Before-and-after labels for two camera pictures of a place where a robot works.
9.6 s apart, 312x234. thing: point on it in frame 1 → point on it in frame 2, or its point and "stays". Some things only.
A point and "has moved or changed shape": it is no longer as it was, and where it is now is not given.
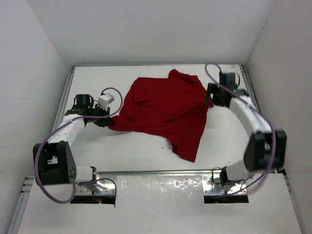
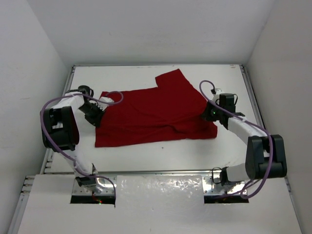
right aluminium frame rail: (251, 90) stays
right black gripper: (212, 88) → (206, 115)
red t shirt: (174, 106) has moved or changed shape
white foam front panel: (161, 204) stays
